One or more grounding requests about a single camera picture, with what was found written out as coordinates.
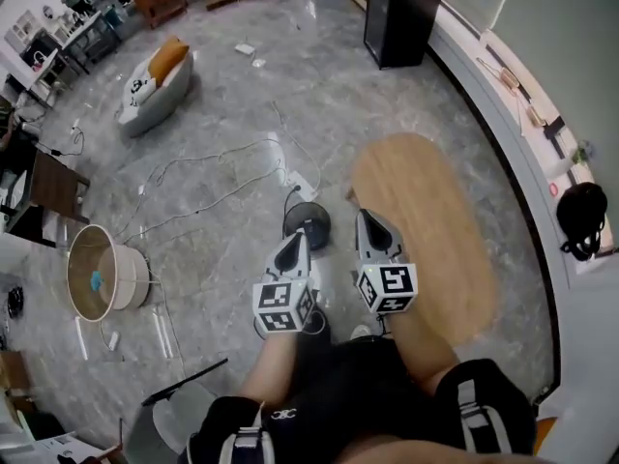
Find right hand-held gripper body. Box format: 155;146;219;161
355;254;419;316

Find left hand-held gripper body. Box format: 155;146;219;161
251;272;318;335

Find black wire waste bin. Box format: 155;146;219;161
281;200;334;251

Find person's left forearm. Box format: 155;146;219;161
236;329;304;408

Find person's right forearm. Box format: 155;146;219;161
384;309;461;398

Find wooden coffee table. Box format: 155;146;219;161
350;131;500;348

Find person's black shirt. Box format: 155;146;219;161
178;335;539;464

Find black flat board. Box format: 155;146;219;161
141;358;230;408

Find black backpack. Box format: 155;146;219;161
555;181;610;262

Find round wooden side table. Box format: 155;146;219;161
66;223;153;324

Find white vase with plant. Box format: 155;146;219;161
555;140;594;179

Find grey round armchair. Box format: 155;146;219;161
117;35;196;140

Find black stand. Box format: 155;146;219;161
544;116;568;140

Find white panda cushion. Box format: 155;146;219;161
126;75;159;108

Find black cabinet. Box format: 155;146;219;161
362;0;452;72

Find dark wooden desk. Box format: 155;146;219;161
28;150;93;227

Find orange armchair cushion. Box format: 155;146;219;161
147;36;192;81

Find brown wooden cabinet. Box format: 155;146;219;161
129;0;190;31

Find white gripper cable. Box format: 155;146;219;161
302;306;329;335

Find black power cable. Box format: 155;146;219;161
281;185;304;227

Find long white floor cable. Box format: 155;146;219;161
123;137;291;246

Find grey harness strap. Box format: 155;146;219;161
457;379;515;454
217;401;265;464

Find long-handled wicker scoop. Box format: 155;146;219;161
476;57;521;89

